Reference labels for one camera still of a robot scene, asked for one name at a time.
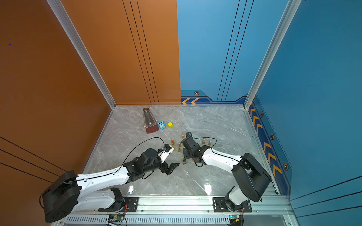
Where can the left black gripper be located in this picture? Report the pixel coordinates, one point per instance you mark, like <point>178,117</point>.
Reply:
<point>170,169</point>

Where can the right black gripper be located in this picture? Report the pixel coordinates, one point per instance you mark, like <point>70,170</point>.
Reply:
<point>185,156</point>

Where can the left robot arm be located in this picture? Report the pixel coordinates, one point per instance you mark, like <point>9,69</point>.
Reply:
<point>70,192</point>

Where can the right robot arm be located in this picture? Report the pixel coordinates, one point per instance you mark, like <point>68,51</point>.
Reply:
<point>251,177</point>

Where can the blue owl toy cube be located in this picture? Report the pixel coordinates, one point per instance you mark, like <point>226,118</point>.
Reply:
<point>161,125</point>

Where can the dark red metronome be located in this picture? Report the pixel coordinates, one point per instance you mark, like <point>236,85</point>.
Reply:
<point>150,123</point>

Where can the left green circuit board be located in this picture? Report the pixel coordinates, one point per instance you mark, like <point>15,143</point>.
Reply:
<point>116,220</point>

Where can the green circuit board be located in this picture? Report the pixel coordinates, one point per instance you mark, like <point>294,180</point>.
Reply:
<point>237,222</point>
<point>116,220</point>

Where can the right green circuit board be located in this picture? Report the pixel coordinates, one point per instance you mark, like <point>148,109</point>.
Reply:
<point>237,222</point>

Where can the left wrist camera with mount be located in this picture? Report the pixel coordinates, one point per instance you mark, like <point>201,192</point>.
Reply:
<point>165,151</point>

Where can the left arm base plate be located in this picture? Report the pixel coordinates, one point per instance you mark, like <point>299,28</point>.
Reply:
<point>128,204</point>

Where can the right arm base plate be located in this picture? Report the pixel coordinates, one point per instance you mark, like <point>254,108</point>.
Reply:
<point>223,204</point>

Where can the front aluminium rail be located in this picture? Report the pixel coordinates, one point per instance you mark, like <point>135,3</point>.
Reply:
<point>194,210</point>

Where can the right aluminium corner post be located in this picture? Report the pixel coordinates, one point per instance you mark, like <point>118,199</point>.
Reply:
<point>283,25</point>

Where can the aluminium corner post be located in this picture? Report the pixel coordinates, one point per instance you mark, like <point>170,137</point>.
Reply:
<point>283,25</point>
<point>73,35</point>

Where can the left aluminium corner post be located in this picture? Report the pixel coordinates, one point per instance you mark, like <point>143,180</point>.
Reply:
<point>73,35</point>

